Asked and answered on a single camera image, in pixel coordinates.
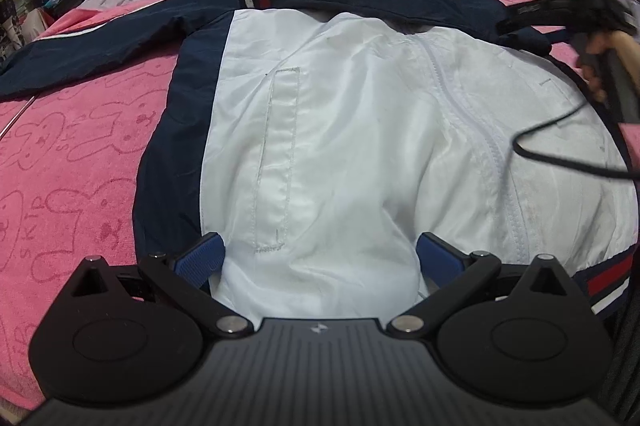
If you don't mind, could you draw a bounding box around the navy and white jacket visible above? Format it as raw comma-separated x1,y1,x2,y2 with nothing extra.
0,0,640,321

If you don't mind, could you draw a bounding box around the person's right hand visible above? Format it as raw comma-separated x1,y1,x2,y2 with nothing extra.
576,31,640,103

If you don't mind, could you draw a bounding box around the thin metal rod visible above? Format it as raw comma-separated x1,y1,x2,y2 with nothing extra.
0,95,37,141

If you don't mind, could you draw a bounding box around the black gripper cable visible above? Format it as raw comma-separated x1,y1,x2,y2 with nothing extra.
510,97,640,181

